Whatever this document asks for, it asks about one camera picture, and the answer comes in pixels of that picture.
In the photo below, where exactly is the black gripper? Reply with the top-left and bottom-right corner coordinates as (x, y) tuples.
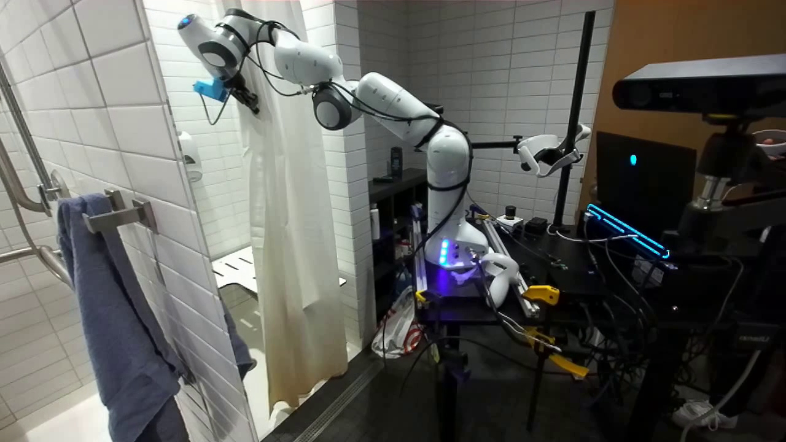
(225, 72), (262, 117)

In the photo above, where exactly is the white shower curtain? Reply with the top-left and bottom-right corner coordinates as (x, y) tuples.
(233, 0), (364, 412)

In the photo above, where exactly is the white shower seat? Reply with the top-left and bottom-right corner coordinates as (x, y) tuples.
(209, 244), (262, 298)

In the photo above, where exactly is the black shelf unit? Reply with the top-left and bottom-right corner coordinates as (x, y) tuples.
(365, 167), (432, 326)

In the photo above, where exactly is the angled metal grab bar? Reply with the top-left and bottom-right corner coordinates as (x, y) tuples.
(0, 59), (77, 290)

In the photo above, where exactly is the blue hanging towel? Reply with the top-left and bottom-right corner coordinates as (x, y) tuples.
(56, 191), (257, 442)

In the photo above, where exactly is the white plastic bag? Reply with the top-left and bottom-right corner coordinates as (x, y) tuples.
(368, 285), (430, 361)

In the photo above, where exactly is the small dark bottle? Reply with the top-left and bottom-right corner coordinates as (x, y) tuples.
(497, 204), (527, 235)

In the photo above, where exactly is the steel linear floor drain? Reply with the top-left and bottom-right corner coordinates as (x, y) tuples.
(267, 359), (384, 442)

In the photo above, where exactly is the black vertical pole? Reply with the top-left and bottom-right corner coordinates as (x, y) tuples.
(553, 7), (600, 230)

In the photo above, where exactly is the black robot stand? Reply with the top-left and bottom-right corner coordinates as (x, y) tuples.
(416, 294), (481, 442)

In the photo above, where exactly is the small yellow clamp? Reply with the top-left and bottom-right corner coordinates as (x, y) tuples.
(522, 282), (564, 310)

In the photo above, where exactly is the black work table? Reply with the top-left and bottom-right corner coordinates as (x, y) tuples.
(481, 213), (786, 338)

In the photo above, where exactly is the blue glowing light strip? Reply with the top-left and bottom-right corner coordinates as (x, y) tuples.
(583, 204), (675, 262)

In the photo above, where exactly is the black monitor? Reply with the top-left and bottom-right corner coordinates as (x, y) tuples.
(595, 131), (699, 235)

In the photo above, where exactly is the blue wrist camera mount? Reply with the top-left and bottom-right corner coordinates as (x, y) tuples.
(192, 77), (233, 105)

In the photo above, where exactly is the metal towel hook bracket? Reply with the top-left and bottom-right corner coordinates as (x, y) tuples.
(80, 190), (160, 237)

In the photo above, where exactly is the white camera clamp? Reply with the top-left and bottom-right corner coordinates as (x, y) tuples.
(513, 120), (595, 182)

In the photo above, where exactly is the yellow handled bar clamp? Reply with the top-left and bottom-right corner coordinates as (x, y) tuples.
(522, 323), (591, 382)

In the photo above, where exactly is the black stereo camera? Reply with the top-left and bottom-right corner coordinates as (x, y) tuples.
(611, 51), (786, 116)

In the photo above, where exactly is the black camera stand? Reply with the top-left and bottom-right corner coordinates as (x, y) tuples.
(675, 111), (786, 237)

